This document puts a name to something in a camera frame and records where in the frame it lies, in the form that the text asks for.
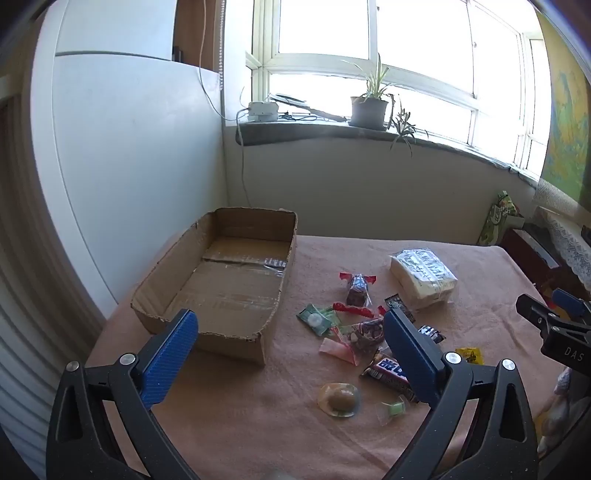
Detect dark wooden cabinet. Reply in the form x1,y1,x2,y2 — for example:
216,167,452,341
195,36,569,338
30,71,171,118
501,224,591,301

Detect white refrigerator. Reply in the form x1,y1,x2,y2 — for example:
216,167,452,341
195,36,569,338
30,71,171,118
30,0,227,319

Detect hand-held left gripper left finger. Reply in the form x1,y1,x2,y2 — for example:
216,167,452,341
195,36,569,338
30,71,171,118
45,308,200,480

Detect white window frame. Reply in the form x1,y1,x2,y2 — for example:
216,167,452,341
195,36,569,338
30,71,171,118
245,0,552,181

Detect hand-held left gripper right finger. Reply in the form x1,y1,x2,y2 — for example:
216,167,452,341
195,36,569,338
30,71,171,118
382,308,541,480

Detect pink candy packet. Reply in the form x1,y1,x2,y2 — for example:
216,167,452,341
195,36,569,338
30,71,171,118
318,338,361,366

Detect grey stone windowsill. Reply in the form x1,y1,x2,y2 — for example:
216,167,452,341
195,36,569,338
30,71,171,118
238,121,541,185

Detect white electrical box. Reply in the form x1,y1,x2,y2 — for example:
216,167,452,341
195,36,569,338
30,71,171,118
247,102,280,123

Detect small trailing plant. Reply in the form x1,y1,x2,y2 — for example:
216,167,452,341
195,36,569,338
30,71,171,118
388,95,430,155

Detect brown wooden cabinet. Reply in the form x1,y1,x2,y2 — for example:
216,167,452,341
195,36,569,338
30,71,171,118
173,0,222,72

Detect clear green ring candy packet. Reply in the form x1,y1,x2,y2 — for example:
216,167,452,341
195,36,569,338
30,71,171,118
296,305,329,337

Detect cardboard box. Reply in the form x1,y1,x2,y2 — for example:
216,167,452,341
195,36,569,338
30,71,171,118
130,207,298,367

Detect green printed bag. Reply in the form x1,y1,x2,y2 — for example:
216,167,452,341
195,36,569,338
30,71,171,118
478,191,525,247

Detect white ribbed panel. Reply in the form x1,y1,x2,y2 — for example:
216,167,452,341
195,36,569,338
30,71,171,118
0,249,107,462

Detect bead pull cord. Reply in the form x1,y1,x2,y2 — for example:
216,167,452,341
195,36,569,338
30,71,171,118
218,0,227,123

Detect black patterned snack packet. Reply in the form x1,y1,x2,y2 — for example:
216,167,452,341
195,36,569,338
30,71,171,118
385,295,415,324

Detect brown chocolate bar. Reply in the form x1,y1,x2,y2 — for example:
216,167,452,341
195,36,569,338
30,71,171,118
360,351,419,403

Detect white lace cloth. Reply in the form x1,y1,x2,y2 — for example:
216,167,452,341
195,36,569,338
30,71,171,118
533,178,591,287

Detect brown stick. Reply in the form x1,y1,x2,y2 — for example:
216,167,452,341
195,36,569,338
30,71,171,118
305,104,349,123

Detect small green wrapped candy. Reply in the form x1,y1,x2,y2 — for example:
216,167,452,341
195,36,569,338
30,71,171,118
379,401,408,425

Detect yellow green wall poster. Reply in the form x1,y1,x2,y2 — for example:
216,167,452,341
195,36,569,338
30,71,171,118
538,14,591,199

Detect white cable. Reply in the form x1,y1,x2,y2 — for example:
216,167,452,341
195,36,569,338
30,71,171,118
198,0,241,123
235,108,254,208

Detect clear jelly cup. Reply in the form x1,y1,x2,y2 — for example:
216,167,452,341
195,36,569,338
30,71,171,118
318,381,361,417

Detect grey flower pot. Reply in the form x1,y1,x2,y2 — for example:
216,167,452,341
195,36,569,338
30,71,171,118
349,95,389,130

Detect red-ended clear date snack packet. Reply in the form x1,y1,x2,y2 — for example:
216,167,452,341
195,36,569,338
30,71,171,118
339,305,389,357
332,271,377,319

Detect clear packet of sliced bread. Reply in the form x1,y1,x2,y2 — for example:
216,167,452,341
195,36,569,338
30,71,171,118
390,249,459,310

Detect spider plant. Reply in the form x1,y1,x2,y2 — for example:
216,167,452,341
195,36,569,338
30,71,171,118
342,53,393,100

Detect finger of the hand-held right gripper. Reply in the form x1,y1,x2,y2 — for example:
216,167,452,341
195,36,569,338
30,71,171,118
516,294,591,340
551,287,591,321

